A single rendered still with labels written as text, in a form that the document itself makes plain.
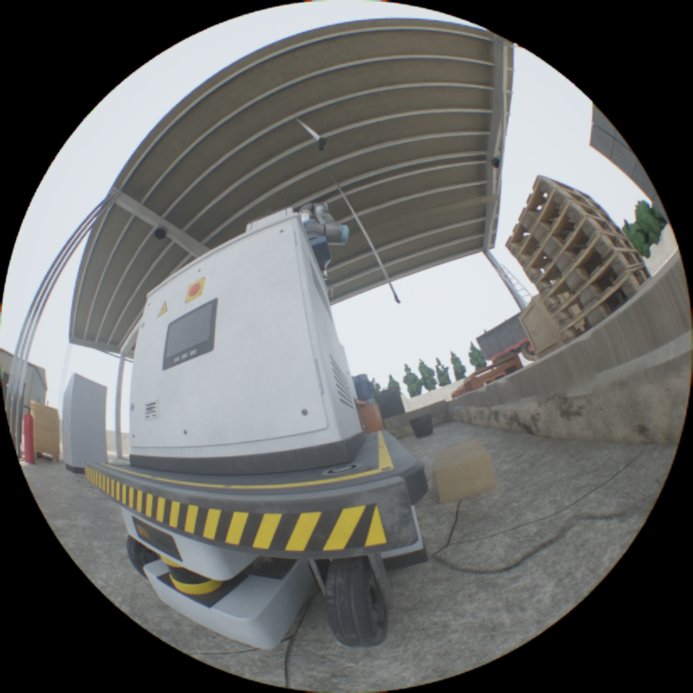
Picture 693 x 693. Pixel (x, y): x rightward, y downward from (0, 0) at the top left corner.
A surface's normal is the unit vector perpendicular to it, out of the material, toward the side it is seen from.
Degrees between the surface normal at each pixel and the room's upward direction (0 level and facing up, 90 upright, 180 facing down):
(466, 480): 90
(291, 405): 90
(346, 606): 50
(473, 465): 90
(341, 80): 172
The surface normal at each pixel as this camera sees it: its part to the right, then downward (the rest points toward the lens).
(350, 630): -0.21, -0.58
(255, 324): -0.15, -0.36
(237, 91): 0.28, 0.93
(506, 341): -0.77, -0.07
